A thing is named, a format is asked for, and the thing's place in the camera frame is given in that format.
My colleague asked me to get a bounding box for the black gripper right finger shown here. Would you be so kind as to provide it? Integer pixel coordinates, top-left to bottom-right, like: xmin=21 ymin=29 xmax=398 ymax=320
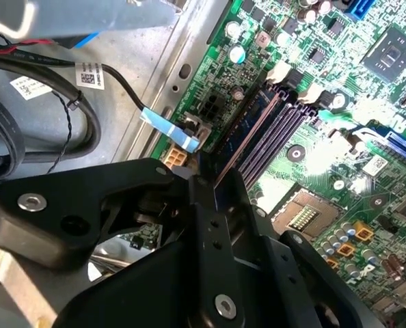
xmin=216 ymin=167 xmax=385 ymax=328

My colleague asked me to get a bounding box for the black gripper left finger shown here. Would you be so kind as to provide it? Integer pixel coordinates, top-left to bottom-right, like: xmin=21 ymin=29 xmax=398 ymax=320
xmin=0 ymin=157 xmax=238 ymax=318

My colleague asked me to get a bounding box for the blue RAM stick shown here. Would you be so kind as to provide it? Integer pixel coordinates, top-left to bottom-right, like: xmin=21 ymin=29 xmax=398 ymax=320
xmin=198 ymin=89 xmax=281 ymax=189

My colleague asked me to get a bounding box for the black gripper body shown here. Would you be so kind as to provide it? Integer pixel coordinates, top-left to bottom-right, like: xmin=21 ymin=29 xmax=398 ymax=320
xmin=57 ymin=238 xmax=313 ymax=328

